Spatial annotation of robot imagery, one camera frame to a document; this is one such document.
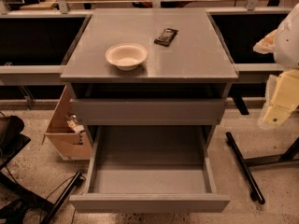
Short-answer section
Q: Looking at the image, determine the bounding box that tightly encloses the black stand leg right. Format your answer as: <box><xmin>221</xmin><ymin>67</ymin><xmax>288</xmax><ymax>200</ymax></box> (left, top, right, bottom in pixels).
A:
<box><xmin>225</xmin><ymin>132</ymin><xmax>265</xmax><ymax>204</ymax></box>

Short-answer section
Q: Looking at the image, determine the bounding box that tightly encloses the black cable on floor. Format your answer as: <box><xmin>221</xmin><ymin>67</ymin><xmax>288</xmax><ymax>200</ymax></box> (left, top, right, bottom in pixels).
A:
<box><xmin>37</xmin><ymin>175</ymin><xmax>86</xmax><ymax>224</ymax></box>

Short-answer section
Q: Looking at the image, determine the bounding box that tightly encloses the white paper bowl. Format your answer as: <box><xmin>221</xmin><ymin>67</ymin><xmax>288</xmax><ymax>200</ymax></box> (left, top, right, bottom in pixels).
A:
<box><xmin>106</xmin><ymin>43</ymin><xmax>148</xmax><ymax>71</ymax></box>

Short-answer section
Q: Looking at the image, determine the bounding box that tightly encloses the black chair left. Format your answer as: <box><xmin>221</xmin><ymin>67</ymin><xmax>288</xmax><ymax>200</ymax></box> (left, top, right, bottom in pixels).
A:
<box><xmin>0</xmin><ymin>116</ymin><xmax>31</xmax><ymax>170</ymax></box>

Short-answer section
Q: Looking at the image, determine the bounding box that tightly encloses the grey drawer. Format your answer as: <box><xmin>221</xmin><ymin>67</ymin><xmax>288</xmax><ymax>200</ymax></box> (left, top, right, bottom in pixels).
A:
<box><xmin>70</xmin><ymin>99</ymin><xmax>225</xmax><ymax>126</ymax></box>
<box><xmin>70</xmin><ymin>126</ymin><xmax>230</xmax><ymax>213</ymax></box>

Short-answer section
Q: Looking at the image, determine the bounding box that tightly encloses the black stand leg left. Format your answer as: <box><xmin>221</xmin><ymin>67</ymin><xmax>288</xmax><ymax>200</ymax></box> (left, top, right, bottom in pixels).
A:
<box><xmin>39</xmin><ymin>172</ymin><xmax>83</xmax><ymax>224</ymax></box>

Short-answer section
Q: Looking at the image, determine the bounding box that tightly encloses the grey top drawer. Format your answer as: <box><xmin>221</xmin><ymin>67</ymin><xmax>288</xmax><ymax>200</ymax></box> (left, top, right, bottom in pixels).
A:
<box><xmin>70</xmin><ymin>99</ymin><xmax>225</xmax><ymax>126</ymax></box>

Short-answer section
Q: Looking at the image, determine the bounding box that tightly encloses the black stand leg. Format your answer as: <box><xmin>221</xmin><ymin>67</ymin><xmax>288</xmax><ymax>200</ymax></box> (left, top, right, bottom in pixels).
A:
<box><xmin>39</xmin><ymin>172</ymin><xmax>83</xmax><ymax>224</ymax></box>
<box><xmin>225</xmin><ymin>132</ymin><xmax>265</xmax><ymax>204</ymax></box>

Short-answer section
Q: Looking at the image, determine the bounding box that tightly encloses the grey drawer cabinet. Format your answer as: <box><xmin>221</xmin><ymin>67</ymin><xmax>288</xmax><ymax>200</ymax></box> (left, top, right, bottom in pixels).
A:
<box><xmin>61</xmin><ymin>8</ymin><xmax>238</xmax><ymax>147</ymax></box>

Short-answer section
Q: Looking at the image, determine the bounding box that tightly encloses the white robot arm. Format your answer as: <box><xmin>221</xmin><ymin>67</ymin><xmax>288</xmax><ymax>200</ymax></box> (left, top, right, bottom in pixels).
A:
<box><xmin>253</xmin><ymin>4</ymin><xmax>299</xmax><ymax>129</ymax></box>

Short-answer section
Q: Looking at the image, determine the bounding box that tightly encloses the wooden box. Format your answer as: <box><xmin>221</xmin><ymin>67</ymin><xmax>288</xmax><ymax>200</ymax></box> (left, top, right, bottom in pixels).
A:
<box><xmin>45</xmin><ymin>88</ymin><xmax>92</xmax><ymax>161</ymax></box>

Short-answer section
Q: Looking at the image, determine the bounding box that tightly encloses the black snack packet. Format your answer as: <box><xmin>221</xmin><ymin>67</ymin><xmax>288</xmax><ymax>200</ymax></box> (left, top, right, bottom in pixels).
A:
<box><xmin>154</xmin><ymin>28</ymin><xmax>178</xmax><ymax>47</ymax></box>

